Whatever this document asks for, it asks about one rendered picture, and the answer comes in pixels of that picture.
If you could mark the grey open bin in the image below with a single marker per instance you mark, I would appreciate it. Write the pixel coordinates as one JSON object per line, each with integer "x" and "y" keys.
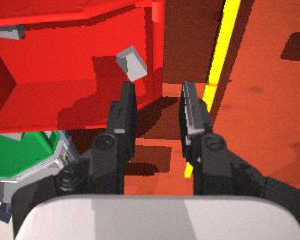
{"x": 62, "y": 156}

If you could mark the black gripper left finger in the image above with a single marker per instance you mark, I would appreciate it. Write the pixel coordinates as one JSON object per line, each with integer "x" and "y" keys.
{"x": 99, "y": 171}

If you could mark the red bin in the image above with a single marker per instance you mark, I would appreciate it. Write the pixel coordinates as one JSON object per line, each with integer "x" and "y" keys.
{"x": 63, "y": 75}

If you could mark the yellow bar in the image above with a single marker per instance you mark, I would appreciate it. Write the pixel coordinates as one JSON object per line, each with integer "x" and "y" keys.
{"x": 226, "y": 27}

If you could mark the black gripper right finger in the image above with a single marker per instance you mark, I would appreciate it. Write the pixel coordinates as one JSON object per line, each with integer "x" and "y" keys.
{"x": 222, "y": 172}

